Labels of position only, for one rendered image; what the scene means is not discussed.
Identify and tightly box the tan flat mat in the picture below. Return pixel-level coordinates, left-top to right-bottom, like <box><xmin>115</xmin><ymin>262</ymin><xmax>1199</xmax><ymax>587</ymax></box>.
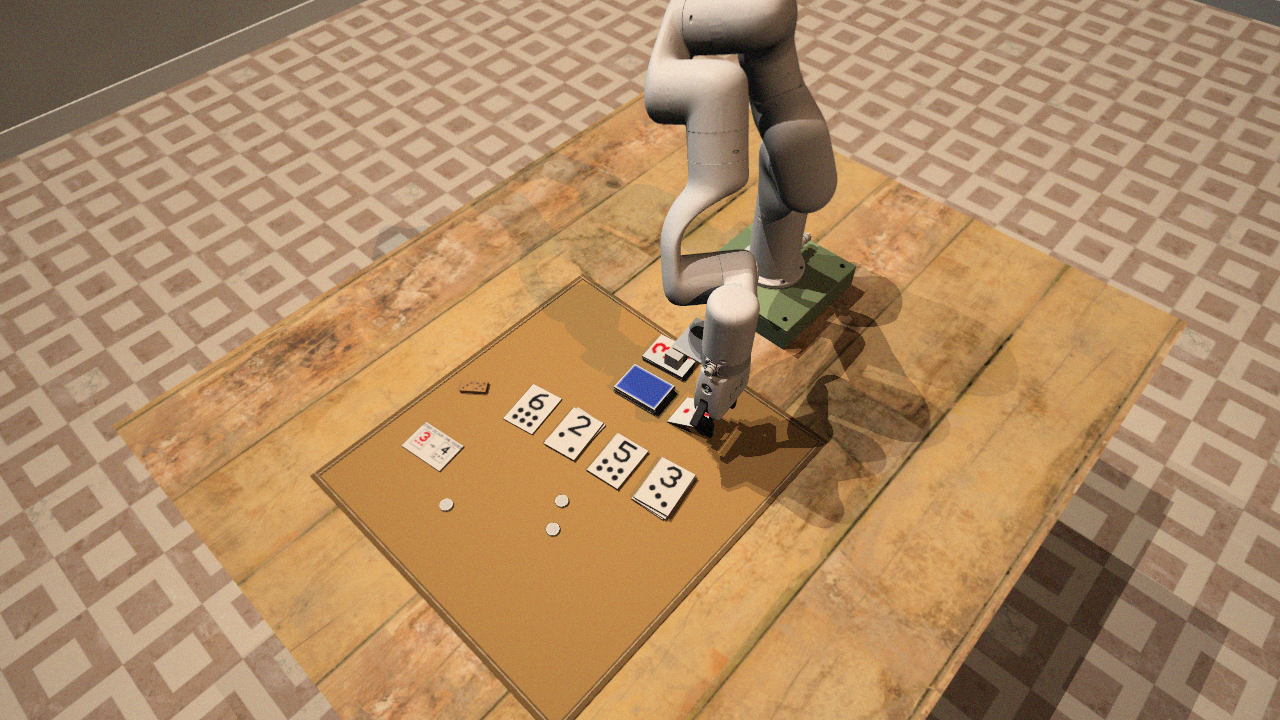
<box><xmin>311</xmin><ymin>274</ymin><xmax>828</xmax><ymax>720</ymax></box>

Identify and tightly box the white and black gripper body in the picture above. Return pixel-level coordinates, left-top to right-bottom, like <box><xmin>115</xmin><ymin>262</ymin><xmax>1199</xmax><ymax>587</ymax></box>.
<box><xmin>694</xmin><ymin>357</ymin><xmax>751</xmax><ymax>421</ymax></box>

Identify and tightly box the brown square mat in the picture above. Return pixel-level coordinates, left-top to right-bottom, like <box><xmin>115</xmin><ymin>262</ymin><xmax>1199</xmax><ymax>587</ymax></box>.
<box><xmin>320</xmin><ymin>281</ymin><xmax>818</xmax><ymax>720</ymax></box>

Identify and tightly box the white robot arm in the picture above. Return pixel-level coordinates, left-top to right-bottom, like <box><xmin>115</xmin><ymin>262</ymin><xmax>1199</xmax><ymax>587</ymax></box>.
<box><xmin>644</xmin><ymin>0</ymin><xmax>838</xmax><ymax>377</ymax></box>

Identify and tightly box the blue card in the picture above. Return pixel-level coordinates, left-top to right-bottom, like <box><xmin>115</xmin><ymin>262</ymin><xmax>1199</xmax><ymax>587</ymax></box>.
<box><xmin>614</xmin><ymin>363</ymin><xmax>675</xmax><ymax>411</ymax></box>

